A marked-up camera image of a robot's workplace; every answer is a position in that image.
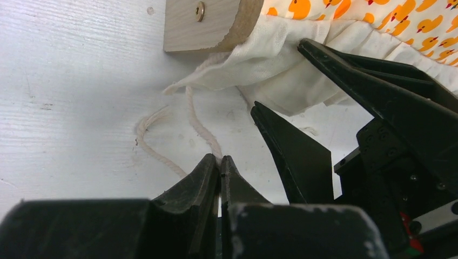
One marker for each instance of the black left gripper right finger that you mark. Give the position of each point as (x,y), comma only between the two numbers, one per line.
(252,227)

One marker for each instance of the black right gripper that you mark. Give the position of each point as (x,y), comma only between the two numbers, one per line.
(413,210)

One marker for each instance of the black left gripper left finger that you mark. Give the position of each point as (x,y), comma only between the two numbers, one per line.
(180,223)

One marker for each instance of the orange patterned bed cushion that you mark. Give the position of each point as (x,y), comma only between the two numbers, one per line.
(275,66)

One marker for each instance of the wooden pet bed frame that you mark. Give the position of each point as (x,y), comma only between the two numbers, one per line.
(209,25)

